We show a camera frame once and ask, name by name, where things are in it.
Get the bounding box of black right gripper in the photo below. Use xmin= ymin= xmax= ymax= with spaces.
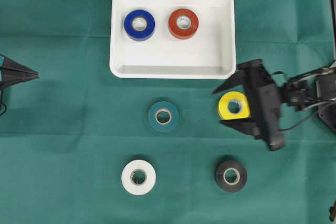
xmin=212 ymin=59 xmax=275 ymax=139

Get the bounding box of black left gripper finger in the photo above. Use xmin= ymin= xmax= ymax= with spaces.
xmin=1 ymin=54 xmax=39 ymax=77
xmin=0 ymin=73 xmax=39 ymax=90

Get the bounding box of green tape roll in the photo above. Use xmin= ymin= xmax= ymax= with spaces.
xmin=148 ymin=101 xmax=179 ymax=132

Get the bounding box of red tape roll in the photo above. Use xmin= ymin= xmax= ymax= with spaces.
xmin=168 ymin=8 xmax=199 ymax=40

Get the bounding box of blue tape roll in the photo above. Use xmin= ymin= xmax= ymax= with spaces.
xmin=123 ymin=9 xmax=155 ymax=41

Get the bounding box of white tape roll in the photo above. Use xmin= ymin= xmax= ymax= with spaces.
xmin=121 ymin=159 xmax=156 ymax=196

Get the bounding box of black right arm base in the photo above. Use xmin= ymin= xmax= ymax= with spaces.
xmin=316 ymin=72 xmax=335 ymax=133

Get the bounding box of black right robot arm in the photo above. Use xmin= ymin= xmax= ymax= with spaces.
xmin=213 ymin=59 xmax=335 ymax=150

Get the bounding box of yellow tape roll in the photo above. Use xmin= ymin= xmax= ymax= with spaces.
xmin=217 ymin=91 xmax=250 ymax=120

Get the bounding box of black tape roll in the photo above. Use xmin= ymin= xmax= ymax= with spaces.
xmin=215 ymin=160 xmax=247 ymax=193

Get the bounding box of white plastic tray case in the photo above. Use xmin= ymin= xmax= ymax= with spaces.
xmin=110 ymin=0 xmax=236 ymax=79

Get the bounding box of green table cloth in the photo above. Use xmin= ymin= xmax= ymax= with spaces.
xmin=1 ymin=0 xmax=335 ymax=223

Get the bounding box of black camera cable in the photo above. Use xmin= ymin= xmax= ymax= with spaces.
xmin=278 ymin=100 xmax=326 ymax=132

